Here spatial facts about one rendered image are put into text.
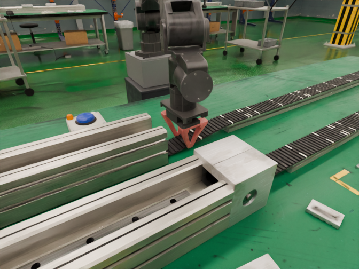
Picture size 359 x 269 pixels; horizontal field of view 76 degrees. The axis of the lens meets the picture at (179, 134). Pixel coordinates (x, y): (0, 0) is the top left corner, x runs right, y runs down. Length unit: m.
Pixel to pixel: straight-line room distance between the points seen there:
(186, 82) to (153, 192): 0.18
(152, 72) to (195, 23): 0.51
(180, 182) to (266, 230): 0.16
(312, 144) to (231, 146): 0.23
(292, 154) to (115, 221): 0.37
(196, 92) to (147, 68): 0.53
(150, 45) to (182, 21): 0.52
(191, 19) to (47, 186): 0.37
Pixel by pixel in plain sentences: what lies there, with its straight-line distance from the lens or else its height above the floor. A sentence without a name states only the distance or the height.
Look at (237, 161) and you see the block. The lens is 0.37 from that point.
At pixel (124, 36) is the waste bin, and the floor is 0.30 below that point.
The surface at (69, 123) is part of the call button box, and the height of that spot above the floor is 0.84.
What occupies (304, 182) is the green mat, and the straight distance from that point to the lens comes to 0.53.
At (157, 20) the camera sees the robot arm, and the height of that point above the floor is 1.01.
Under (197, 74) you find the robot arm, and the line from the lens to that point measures 0.39.
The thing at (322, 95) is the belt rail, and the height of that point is 0.79.
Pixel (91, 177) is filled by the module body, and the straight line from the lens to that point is 0.46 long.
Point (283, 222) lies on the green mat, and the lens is 0.44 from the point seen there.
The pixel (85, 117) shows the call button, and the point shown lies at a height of 0.85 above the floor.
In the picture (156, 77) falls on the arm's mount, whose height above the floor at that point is 0.81.
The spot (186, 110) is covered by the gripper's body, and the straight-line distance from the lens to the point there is 0.49.
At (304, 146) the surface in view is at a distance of 0.57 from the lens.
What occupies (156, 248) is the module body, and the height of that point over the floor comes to 0.83.
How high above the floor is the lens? 1.10
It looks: 32 degrees down
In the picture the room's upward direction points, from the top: straight up
